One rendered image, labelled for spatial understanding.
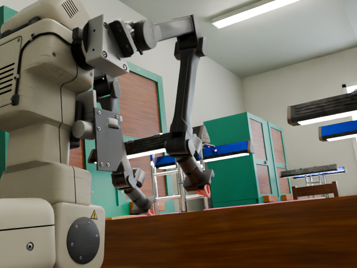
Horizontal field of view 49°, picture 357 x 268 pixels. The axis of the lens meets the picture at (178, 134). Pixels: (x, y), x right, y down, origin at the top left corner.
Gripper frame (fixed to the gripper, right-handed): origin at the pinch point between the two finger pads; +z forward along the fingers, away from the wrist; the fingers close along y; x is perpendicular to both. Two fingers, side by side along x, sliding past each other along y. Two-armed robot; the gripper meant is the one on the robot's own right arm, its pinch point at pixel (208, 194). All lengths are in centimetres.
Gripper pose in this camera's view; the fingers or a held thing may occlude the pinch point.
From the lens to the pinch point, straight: 141.1
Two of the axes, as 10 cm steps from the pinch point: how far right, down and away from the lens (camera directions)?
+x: -2.5, 6.6, -7.1
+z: 4.6, 7.3, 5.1
